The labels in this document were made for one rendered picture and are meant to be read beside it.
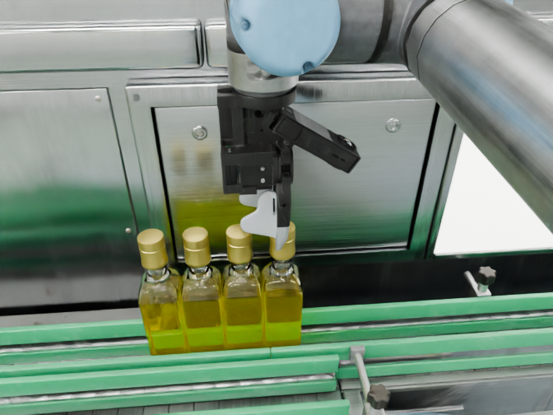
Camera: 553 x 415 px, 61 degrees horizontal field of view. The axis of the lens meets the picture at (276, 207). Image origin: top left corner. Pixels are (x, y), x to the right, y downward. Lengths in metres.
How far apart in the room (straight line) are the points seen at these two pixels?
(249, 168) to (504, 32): 0.31
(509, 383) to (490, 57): 0.68
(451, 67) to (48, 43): 0.51
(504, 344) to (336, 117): 0.44
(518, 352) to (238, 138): 0.58
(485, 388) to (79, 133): 0.76
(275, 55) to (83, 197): 0.53
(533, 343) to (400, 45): 0.60
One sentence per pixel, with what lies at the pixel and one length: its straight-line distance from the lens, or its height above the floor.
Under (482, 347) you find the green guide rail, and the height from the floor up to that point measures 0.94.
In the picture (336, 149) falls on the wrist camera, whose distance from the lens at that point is 0.54.
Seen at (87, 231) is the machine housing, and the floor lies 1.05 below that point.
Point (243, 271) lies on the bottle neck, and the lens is 0.65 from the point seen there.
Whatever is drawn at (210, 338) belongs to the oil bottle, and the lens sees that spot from 0.72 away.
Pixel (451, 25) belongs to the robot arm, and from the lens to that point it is 0.34.
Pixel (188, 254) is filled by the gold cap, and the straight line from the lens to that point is 0.63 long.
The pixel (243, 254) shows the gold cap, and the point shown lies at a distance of 0.62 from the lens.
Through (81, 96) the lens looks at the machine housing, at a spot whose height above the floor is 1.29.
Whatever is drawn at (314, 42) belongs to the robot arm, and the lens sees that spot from 0.35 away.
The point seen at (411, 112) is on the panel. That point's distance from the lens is 0.72.
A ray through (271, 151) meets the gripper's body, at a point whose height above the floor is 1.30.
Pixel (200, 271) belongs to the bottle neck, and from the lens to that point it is 0.64.
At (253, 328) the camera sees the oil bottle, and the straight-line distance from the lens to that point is 0.71.
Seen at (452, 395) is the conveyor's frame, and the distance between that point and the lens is 0.88.
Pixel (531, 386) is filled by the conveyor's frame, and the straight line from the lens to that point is 0.93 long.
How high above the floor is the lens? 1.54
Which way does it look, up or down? 35 degrees down
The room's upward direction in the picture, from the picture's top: straight up
